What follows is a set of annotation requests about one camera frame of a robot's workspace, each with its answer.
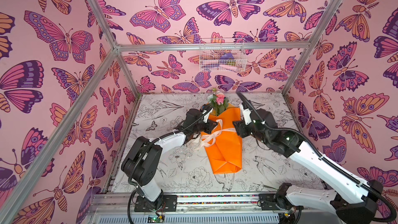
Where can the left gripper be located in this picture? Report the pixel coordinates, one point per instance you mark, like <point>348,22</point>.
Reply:
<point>210,127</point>

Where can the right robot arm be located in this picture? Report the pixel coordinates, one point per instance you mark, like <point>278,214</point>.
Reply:
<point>352,199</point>

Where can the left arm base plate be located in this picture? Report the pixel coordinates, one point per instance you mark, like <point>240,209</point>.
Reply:
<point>165,203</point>

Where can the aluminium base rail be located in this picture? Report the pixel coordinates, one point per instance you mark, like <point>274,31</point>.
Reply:
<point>208,208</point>

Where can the white fake flower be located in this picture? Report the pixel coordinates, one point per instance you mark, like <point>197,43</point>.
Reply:
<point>212,98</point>

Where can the green circuit board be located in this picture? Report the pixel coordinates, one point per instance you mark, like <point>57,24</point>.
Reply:
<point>154,219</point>

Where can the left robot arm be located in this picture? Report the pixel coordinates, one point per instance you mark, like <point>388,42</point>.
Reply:
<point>141,162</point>

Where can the orange wrapping paper sheet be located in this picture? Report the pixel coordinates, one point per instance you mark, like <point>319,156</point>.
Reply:
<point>225,156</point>

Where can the white ribbon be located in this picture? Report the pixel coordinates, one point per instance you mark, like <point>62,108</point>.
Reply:
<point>210,140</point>

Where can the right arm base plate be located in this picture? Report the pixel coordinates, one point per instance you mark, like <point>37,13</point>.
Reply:
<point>275,202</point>

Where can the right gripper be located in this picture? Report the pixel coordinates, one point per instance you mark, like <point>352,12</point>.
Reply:
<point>241,129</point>

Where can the pink fake rose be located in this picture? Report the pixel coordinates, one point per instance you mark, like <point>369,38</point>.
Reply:
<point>221,101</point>

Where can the white wire basket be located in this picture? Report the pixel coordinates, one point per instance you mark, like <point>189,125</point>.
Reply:
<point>222,57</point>

